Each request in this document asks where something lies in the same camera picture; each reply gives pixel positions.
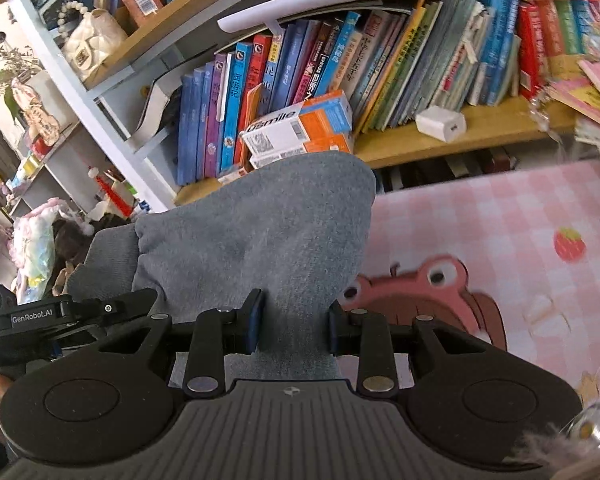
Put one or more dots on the white quilted handbag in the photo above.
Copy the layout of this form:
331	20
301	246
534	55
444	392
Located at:
95	42

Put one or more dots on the black bag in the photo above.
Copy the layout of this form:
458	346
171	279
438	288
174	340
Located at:
72	240

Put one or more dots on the row of colourful books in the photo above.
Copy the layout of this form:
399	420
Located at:
330	60

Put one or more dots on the red tassel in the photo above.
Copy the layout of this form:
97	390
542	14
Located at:
115	195

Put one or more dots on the white side shelf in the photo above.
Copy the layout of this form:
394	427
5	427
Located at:
65	160

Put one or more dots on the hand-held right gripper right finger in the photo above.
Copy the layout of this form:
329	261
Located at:
340	332

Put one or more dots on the small red white box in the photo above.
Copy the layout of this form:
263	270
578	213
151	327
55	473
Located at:
232	176

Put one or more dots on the pastel plush toy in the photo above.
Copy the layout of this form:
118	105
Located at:
35	245

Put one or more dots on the grey sweatshirt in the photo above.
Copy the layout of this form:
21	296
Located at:
280	220

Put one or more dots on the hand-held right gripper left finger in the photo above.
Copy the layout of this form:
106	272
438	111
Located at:
254	325

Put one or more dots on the books beneath shelf board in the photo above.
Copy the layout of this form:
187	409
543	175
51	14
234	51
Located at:
480	162

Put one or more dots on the rabbit decoration card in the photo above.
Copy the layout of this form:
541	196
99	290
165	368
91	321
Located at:
37	115

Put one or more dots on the dried flower bunch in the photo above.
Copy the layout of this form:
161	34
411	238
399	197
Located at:
15	65

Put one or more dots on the white orange blue carton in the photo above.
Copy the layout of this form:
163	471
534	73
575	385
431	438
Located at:
280	130

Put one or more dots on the white wooden bookshelf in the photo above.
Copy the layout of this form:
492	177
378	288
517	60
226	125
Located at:
500	125

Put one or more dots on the pink checked cartoon table mat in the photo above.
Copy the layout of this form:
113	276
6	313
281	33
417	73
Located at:
480	220

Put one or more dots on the stack of booklets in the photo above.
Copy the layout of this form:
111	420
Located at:
595	95

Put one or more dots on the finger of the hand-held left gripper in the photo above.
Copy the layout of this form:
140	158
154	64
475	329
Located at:
115	307

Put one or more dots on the red thick dictionaries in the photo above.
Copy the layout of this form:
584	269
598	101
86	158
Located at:
545	35

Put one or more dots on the white charger plug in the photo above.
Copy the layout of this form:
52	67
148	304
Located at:
440	125

